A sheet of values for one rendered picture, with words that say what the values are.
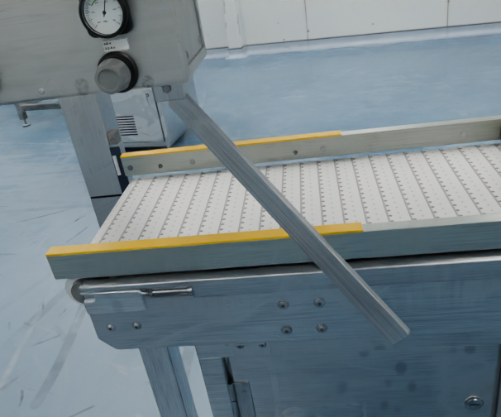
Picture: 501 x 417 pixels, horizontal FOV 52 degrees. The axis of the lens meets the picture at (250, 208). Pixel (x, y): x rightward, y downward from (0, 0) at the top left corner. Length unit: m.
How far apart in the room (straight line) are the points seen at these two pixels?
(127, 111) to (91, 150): 2.47
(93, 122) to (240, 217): 0.30
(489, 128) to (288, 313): 0.41
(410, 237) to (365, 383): 0.27
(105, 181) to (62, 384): 1.05
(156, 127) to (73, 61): 2.82
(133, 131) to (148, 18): 2.93
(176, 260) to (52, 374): 1.34
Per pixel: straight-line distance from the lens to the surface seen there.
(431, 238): 0.54
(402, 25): 5.66
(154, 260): 0.56
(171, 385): 1.12
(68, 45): 0.46
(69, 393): 1.77
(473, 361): 0.74
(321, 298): 0.57
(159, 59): 0.44
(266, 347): 0.68
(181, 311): 0.60
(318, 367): 0.71
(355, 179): 0.71
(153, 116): 3.25
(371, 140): 0.77
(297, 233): 0.45
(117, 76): 0.42
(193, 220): 0.66
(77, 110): 0.83
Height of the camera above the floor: 1.16
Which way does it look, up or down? 28 degrees down
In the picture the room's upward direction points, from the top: 9 degrees counter-clockwise
